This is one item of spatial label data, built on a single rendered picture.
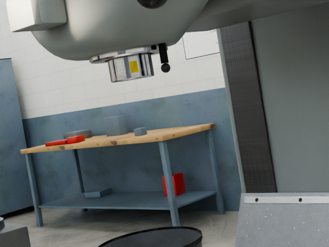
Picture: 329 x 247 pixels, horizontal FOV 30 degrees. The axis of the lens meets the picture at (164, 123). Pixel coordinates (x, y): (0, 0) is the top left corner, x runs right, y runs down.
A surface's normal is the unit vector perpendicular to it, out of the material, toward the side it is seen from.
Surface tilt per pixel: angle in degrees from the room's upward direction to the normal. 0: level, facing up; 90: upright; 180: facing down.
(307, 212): 63
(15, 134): 90
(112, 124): 90
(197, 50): 90
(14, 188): 90
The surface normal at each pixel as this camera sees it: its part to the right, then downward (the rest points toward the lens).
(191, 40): -0.67, 0.15
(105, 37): 0.08, 0.76
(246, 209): -0.67, -0.31
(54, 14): 0.72, -0.08
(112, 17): 0.20, 0.50
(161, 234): -0.19, 0.02
